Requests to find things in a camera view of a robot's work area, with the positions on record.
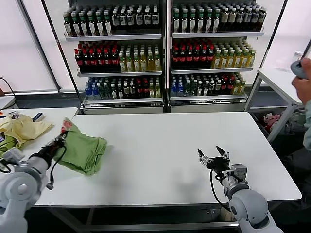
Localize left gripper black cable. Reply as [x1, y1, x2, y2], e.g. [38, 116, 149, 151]
[47, 145, 68, 190]

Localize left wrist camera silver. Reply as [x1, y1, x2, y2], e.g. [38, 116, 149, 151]
[2, 148, 25, 166]

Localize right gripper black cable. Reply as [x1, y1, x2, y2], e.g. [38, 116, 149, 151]
[209, 168, 231, 212]

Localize beverage shelf unit wide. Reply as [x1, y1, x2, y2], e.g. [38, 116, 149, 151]
[166, 0, 287, 114]

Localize light green t-shirt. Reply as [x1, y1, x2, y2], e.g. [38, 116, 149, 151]
[53, 117, 108, 176]

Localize beverage shelf unit narrow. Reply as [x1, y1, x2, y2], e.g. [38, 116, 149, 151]
[40, 0, 168, 115]

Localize white side table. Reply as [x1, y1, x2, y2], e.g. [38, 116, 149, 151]
[244, 67, 311, 144]

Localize blue white striped item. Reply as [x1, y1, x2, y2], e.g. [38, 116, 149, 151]
[32, 112, 46, 123]

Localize crumpled green cloth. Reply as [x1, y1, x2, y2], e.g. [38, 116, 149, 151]
[0, 135, 21, 158]

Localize metal table frame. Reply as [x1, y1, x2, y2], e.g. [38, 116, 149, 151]
[48, 206, 240, 233]

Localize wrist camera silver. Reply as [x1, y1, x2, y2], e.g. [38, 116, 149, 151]
[229, 164, 248, 183]
[2, 148, 25, 166]

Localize pale yellow garment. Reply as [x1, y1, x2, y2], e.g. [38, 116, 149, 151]
[0, 114, 53, 149]

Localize grey handheld controller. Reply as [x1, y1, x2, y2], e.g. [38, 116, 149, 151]
[291, 38, 311, 80]

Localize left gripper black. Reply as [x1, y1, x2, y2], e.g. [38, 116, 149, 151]
[40, 132, 69, 158]

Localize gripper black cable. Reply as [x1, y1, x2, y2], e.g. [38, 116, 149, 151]
[47, 145, 68, 190]
[209, 168, 231, 212]

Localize person's dark trousers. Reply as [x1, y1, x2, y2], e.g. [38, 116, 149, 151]
[281, 145, 311, 202]

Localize pink red clothes heap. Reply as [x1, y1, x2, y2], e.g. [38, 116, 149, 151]
[261, 113, 282, 132]

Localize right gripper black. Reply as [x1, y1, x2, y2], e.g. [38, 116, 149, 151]
[197, 145, 231, 173]

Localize grey green clothes heap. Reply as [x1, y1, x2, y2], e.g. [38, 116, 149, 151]
[283, 110, 307, 133]

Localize person's hand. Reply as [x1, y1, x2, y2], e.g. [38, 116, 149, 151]
[291, 58, 311, 104]

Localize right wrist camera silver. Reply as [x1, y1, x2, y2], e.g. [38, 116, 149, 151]
[229, 164, 248, 183]

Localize black wall cable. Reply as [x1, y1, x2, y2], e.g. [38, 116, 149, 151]
[0, 76, 15, 97]

